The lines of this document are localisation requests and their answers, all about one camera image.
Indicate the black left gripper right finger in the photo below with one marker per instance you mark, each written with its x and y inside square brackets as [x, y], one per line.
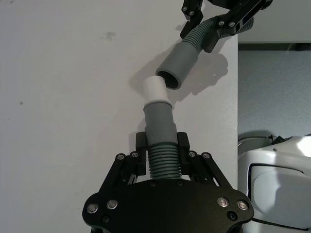
[183, 155]

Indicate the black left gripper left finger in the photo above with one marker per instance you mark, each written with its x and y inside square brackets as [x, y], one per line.
[141, 155]

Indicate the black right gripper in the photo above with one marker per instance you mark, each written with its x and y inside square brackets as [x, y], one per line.
[219, 3]

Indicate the white glossy robot shell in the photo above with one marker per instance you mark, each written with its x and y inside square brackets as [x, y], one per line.
[277, 184]

